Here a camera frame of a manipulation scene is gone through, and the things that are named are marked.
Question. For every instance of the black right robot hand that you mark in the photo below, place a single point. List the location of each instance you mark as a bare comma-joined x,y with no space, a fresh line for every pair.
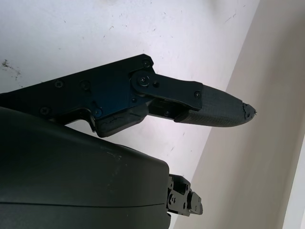
71,181

